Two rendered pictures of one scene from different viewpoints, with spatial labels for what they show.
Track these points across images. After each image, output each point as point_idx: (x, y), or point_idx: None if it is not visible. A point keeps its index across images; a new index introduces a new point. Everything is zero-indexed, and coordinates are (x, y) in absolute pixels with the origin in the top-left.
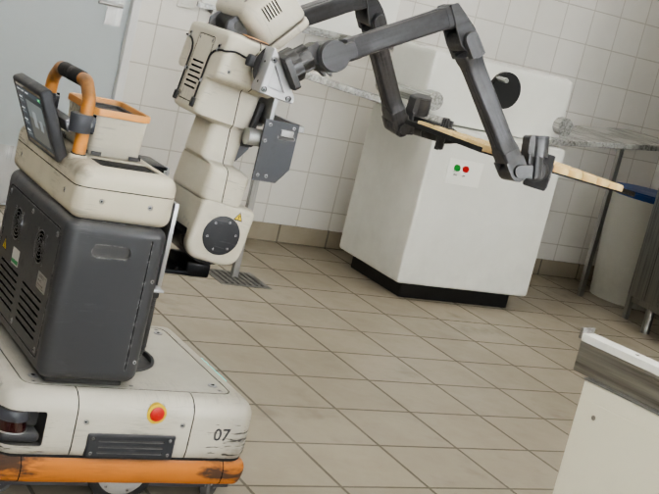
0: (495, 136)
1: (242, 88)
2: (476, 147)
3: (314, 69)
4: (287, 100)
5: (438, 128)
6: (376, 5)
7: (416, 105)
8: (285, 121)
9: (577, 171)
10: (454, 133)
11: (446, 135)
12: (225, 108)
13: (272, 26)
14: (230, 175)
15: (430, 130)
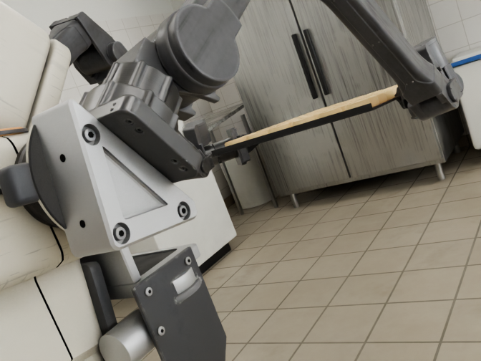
0: (412, 66)
1: (41, 271)
2: (358, 109)
3: None
4: (185, 215)
5: (262, 132)
6: (100, 34)
7: (197, 135)
8: (143, 257)
9: (389, 88)
10: (297, 121)
11: (292, 128)
12: (27, 342)
13: (0, 87)
14: None
15: (260, 139)
